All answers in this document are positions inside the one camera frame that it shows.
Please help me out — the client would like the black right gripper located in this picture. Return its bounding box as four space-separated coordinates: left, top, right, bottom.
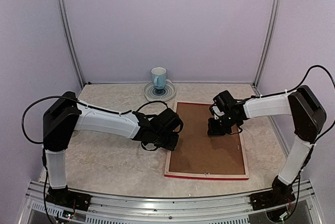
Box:
207 113 238 136

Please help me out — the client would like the brown cardboard backing board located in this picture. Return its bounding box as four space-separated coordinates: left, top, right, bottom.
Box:
169 103 247 175

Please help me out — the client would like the red wooden picture frame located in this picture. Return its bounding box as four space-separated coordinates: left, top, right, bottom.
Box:
163 100 250 180

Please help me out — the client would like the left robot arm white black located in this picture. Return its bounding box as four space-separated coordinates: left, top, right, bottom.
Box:
42 92 184 206

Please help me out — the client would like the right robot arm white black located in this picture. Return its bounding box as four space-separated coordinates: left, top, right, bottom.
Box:
207 85 327 210

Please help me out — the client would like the striped ceramic plate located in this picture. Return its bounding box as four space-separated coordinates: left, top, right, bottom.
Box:
143 79 176 102

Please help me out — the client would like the light blue ceramic mug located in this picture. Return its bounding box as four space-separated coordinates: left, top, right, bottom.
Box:
151 67 167 90

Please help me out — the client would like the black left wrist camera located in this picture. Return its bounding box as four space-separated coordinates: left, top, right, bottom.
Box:
152 108 184 133

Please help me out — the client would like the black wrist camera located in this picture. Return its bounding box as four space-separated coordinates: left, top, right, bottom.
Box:
152 108 184 133
209 90 237 119

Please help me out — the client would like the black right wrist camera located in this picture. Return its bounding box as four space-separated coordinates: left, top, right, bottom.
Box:
209 90 237 119

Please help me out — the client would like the right aluminium corner post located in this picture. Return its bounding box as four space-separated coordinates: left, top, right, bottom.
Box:
253 0 281 88

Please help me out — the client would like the aluminium corner post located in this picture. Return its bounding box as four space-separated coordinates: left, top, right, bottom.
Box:
253 0 281 88
57 0 85 88

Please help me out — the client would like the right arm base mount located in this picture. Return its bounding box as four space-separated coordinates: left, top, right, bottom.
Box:
250 181 296 223

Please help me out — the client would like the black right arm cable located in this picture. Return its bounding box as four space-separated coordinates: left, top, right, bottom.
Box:
235 64 335 146

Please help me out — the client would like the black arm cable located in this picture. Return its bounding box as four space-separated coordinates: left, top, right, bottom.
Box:
235 64 335 146
21 95 171 222

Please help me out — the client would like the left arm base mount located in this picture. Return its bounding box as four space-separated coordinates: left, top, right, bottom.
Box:
46 188 92 211

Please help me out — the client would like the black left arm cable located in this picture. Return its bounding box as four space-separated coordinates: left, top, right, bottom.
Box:
21 95 171 222

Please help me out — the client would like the aluminium front rail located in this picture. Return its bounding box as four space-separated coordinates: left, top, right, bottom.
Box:
18 179 321 224

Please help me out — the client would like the left aluminium corner post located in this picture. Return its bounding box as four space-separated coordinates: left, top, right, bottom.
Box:
57 0 85 88

